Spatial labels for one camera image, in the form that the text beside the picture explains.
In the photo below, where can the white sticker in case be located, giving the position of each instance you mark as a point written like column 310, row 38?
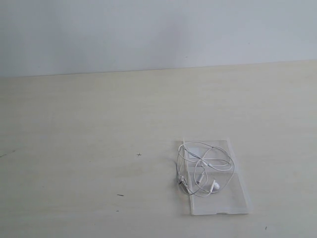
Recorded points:
column 194, row 152

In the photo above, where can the clear plastic hinged case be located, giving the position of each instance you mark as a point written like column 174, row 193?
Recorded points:
column 213, row 181

